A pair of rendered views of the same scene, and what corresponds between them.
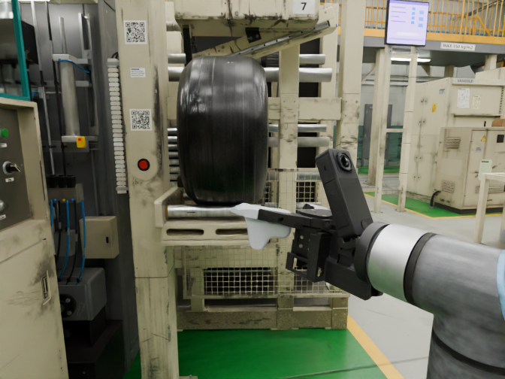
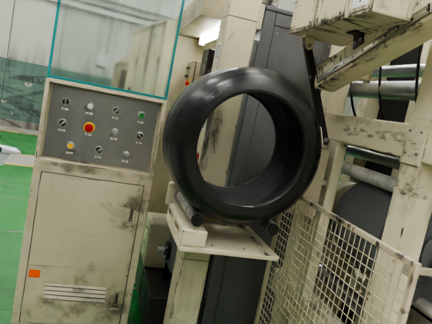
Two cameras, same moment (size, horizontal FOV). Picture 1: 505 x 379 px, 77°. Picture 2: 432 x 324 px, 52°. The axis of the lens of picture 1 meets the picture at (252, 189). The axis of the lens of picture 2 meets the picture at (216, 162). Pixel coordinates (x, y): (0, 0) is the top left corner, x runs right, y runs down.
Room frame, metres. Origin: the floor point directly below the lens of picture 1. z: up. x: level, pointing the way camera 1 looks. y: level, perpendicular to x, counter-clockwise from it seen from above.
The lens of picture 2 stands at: (0.78, -1.47, 1.29)
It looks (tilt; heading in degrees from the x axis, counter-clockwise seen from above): 7 degrees down; 76
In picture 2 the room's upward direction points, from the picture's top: 11 degrees clockwise
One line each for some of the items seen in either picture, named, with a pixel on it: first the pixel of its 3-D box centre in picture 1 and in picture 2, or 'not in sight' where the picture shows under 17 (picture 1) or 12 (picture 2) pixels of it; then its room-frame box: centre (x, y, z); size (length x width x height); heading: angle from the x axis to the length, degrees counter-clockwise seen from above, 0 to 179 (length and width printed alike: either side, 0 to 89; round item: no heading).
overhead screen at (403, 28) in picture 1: (406, 23); not in sight; (4.57, -2.06, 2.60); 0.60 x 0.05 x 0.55; 101
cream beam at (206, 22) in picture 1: (246, 11); (357, 11); (1.54, 0.02, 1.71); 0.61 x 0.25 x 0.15; 91
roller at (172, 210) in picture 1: (214, 210); (188, 206); (1.11, 0.14, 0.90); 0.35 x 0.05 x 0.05; 91
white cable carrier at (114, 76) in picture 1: (121, 128); not in sight; (1.19, 0.48, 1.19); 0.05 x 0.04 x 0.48; 1
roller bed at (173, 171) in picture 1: (179, 157); (297, 176); (1.62, 0.37, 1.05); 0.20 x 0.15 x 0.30; 91
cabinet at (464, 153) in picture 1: (476, 168); not in sight; (4.78, -3.38, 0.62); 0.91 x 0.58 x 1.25; 101
